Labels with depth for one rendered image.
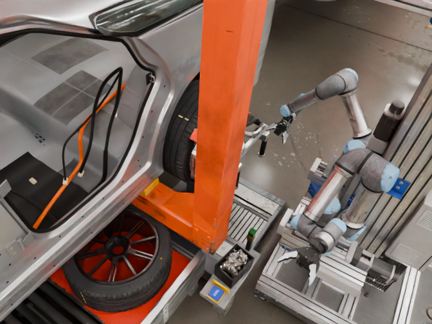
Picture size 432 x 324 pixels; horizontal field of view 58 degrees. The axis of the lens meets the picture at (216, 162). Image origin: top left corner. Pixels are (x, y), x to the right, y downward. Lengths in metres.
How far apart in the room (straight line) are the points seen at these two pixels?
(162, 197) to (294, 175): 1.53
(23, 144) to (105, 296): 1.05
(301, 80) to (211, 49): 3.35
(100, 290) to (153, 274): 0.30
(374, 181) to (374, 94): 3.14
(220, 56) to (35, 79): 1.69
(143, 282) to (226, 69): 1.38
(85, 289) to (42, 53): 1.64
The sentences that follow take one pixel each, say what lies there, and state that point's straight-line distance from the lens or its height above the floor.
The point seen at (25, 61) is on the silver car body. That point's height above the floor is 1.04.
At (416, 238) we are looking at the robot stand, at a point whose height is 0.99.
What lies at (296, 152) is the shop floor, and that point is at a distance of 3.79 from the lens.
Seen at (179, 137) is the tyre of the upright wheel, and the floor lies 1.04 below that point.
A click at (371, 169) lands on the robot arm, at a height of 1.44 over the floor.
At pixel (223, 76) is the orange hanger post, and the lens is 1.45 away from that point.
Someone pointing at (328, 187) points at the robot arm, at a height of 1.30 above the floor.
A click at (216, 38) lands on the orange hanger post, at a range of 1.39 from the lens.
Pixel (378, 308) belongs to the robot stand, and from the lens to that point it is 2.88.
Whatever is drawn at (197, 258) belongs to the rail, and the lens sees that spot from 2.53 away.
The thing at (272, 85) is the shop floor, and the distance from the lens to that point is 4.55.
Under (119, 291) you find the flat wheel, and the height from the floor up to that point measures 0.50.
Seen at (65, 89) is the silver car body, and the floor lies 1.03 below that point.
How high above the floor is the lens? 2.61
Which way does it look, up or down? 47 degrees down
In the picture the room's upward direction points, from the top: 6 degrees clockwise
